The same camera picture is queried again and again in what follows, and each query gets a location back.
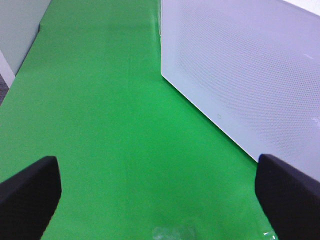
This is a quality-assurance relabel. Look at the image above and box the green table cover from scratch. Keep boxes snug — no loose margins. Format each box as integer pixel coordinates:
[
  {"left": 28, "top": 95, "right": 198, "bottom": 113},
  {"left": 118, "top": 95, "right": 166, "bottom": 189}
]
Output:
[{"left": 0, "top": 0, "right": 277, "bottom": 240}]

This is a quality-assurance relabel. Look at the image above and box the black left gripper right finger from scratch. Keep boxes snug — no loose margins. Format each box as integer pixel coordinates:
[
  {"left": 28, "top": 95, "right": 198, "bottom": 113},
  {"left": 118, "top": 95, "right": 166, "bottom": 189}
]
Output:
[{"left": 254, "top": 154, "right": 320, "bottom": 240}]

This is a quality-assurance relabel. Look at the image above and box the white microwave door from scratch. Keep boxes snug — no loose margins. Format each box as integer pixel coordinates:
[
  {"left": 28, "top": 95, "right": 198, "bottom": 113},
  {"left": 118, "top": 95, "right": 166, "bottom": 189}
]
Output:
[{"left": 160, "top": 0, "right": 320, "bottom": 180}]

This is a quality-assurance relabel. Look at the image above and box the white wall panel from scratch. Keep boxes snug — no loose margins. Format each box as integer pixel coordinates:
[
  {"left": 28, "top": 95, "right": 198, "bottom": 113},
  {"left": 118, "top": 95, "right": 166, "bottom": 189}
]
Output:
[{"left": 0, "top": 0, "right": 50, "bottom": 88}]

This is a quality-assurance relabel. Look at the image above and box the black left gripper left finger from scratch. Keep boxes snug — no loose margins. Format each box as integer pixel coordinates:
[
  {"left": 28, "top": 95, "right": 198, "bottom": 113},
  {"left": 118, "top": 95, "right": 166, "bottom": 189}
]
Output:
[{"left": 0, "top": 156, "right": 62, "bottom": 240}]

